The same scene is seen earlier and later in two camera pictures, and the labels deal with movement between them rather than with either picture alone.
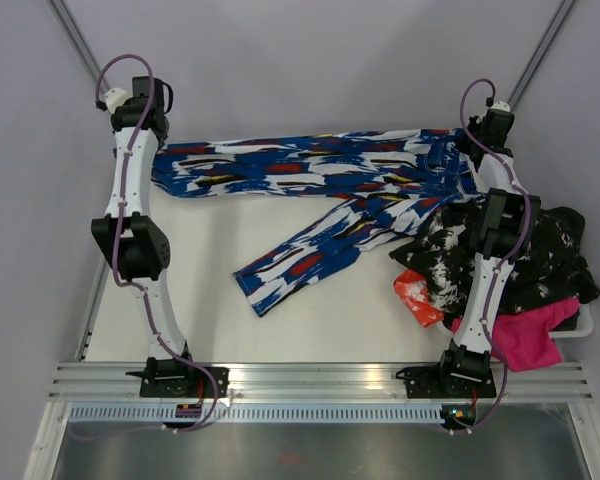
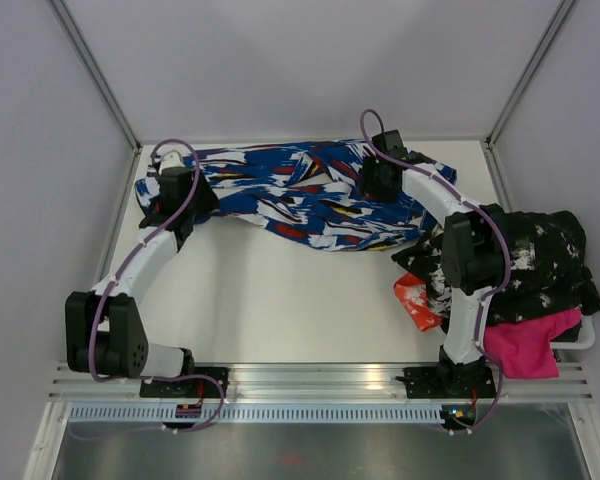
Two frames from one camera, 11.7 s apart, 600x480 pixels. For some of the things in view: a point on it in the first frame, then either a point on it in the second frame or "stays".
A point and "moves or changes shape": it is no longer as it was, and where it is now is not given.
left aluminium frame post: [73, 32] stays
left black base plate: [175, 382] stays
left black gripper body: [164, 135] to [203, 201]
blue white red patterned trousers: [426, 173] moves or changes shape
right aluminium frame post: [541, 56] stays
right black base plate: [448, 382] stays
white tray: [583, 327] to [585, 338]
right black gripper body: [474, 128] to [373, 182]
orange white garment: [413, 291] stays
